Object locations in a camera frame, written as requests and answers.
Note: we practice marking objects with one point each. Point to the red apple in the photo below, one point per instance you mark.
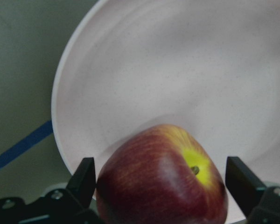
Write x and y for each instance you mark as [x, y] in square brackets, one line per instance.
[161, 176]

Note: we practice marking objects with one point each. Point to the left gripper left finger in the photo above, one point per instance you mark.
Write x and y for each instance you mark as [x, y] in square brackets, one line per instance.
[69, 205]

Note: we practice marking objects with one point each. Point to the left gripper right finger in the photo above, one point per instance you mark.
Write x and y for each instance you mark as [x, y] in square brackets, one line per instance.
[259, 203]

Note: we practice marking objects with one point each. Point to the pink plate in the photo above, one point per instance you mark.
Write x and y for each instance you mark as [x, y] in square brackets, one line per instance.
[211, 67]

